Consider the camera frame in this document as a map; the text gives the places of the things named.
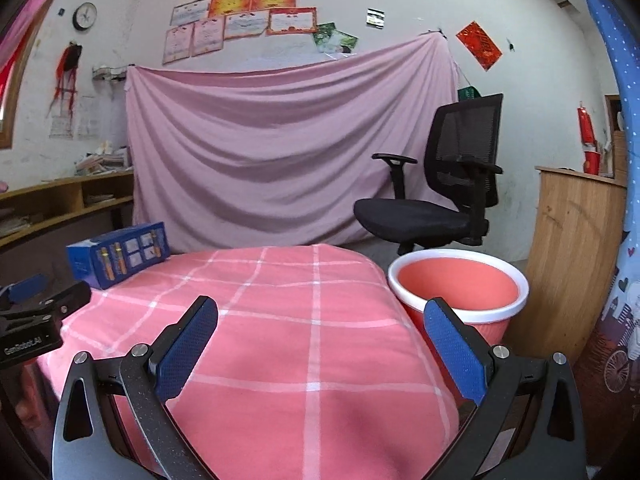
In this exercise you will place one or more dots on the wooden shelf unit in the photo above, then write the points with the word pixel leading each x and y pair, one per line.
pixel 55 187

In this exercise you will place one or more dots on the red hanging ornament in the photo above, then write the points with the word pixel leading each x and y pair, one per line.
pixel 585 125

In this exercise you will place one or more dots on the white wall paper sheet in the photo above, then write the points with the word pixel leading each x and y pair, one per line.
pixel 61 122
pixel 87 117

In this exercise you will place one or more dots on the papers in shelf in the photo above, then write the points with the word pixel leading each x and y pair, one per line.
pixel 100 198
pixel 15 225

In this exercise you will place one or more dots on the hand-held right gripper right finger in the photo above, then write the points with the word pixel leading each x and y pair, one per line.
pixel 455 355

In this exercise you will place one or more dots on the green wall photo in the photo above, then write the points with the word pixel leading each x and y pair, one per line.
pixel 340 40

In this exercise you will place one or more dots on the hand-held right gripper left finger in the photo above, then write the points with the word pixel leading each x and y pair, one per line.
pixel 187 345

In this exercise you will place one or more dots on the blue cardboard box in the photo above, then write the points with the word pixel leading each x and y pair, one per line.
pixel 120 255

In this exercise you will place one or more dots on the red tasselled wall ornament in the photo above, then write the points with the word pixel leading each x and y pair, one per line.
pixel 70 57

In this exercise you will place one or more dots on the wooden cabinet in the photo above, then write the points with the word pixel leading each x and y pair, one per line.
pixel 565 240

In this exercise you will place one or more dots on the black office chair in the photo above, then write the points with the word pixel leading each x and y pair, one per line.
pixel 415 220

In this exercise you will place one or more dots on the stack of papers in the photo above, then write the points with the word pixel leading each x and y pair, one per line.
pixel 105 162

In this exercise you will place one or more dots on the black wall hook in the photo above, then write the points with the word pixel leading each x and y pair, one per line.
pixel 510 45

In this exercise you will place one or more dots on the small black white photo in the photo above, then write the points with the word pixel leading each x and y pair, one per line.
pixel 375 18

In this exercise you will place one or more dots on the blue printed curtain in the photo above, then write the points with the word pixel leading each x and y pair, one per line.
pixel 615 35

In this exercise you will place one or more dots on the red wall poster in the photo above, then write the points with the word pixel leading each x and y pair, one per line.
pixel 479 45

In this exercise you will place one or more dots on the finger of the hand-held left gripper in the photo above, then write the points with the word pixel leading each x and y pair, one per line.
pixel 27 287
pixel 70 295

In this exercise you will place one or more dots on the green basket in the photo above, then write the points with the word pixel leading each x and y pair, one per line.
pixel 468 93

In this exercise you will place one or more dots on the wooden window frame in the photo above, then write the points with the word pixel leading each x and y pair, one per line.
pixel 17 105

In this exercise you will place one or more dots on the pink plastic bin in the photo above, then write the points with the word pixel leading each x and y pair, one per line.
pixel 460 285

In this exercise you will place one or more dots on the pink plaid blanket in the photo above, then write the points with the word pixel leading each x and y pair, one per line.
pixel 300 350

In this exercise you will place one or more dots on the black wall clock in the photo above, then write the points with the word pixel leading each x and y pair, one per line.
pixel 85 16

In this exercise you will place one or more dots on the red cup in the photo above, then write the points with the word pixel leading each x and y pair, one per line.
pixel 591 162

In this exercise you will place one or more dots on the pink curtain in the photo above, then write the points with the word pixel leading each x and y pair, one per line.
pixel 25 5

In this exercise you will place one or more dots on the group of wall certificates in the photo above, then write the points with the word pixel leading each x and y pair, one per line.
pixel 240 15

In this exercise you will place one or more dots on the metal wall rack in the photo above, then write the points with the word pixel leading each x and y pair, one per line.
pixel 107 74

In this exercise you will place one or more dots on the pink hanging sheet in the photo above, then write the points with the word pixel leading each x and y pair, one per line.
pixel 280 150

